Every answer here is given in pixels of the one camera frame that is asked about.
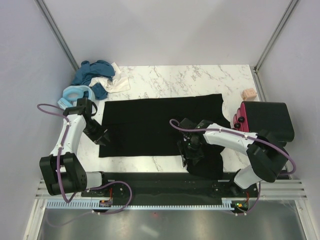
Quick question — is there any blue t shirt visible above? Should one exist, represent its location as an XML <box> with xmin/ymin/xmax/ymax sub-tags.
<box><xmin>71</xmin><ymin>60</ymin><xmax>116</xmax><ymax>100</ymax></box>

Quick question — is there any light blue ring toy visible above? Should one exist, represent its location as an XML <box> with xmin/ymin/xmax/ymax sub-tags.
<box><xmin>57</xmin><ymin>85</ymin><xmax>96</xmax><ymax>110</ymax></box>

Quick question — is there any white slotted cable duct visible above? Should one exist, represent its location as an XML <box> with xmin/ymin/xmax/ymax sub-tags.
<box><xmin>45</xmin><ymin>199</ymin><xmax>240</xmax><ymax>211</ymax></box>

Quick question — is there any pink foam cube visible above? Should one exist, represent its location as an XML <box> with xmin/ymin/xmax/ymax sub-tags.
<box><xmin>241</xmin><ymin>88</ymin><xmax>257</xmax><ymax>101</ymax></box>

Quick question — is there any black t shirt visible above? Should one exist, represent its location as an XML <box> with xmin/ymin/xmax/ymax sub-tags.
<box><xmin>98</xmin><ymin>93</ymin><xmax>231</xmax><ymax>180</ymax></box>

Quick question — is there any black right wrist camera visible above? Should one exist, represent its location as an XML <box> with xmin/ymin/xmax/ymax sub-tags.
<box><xmin>178</xmin><ymin>118</ymin><xmax>213</xmax><ymax>134</ymax></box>

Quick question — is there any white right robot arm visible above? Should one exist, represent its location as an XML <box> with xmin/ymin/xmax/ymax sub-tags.
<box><xmin>176</xmin><ymin>123</ymin><xmax>292</xmax><ymax>197</ymax></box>

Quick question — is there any white t shirt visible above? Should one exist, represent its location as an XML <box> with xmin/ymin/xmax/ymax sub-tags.
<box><xmin>89</xmin><ymin>62</ymin><xmax>131</xmax><ymax>93</ymax></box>

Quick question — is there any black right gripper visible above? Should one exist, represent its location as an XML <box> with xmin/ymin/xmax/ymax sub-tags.
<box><xmin>177</xmin><ymin>138</ymin><xmax>205</xmax><ymax>167</ymax></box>

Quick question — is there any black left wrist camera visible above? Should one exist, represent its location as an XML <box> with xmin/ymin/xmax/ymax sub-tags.
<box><xmin>76</xmin><ymin>97</ymin><xmax>98</xmax><ymax>118</ymax></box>

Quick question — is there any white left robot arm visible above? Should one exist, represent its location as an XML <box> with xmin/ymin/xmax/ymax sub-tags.
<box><xmin>39</xmin><ymin>108</ymin><xmax>110</xmax><ymax>196</ymax></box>

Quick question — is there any black and pink drawer box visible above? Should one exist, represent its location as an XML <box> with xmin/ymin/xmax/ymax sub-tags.
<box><xmin>232</xmin><ymin>101</ymin><xmax>295</xmax><ymax>146</ymax></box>

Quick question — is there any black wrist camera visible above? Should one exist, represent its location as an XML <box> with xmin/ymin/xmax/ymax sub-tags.
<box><xmin>178</xmin><ymin>118</ymin><xmax>213</xmax><ymax>134</ymax></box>
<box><xmin>76</xmin><ymin>97</ymin><xmax>98</xmax><ymax>118</ymax></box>

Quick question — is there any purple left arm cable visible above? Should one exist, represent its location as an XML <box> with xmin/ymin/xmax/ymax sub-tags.
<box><xmin>36</xmin><ymin>102</ymin><xmax>133</xmax><ymax>227</ymax></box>

